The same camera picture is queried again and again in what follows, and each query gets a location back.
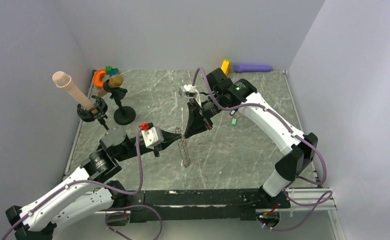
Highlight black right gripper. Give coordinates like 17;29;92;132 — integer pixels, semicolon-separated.
184;91;226;139

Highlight metal disc with keyrings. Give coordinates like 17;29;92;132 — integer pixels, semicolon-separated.
175;127;191;168

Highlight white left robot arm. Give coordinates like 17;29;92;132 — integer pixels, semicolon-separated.
2;123;183;240

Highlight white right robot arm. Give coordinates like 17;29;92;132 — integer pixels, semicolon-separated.
179;67;318;208

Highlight green tag key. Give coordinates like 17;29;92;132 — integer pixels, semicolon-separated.
229;115;243;127

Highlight black short microphone stand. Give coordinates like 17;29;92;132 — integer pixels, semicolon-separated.
106;87;136;126

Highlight yellow block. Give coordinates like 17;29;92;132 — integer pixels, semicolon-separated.
220;59;230;76

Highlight purple cylinder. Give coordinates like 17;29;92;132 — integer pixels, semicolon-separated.
233;64;274;73

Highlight gold microphone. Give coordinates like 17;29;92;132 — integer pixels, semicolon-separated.
97;74;124;98

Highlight orange horseshoe toy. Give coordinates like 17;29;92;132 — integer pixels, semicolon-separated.
92;68;107;88

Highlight green blue toy bricks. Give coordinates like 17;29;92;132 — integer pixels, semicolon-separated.
105;65;120;77

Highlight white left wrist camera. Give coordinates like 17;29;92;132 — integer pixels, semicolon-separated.
139;123;165;149

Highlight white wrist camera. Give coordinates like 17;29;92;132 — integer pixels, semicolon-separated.
178;84;202;106
139;123;165;149

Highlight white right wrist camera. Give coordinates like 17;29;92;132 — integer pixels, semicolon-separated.
178;84;202;106

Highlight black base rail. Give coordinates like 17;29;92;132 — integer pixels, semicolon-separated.
110;188;291;223

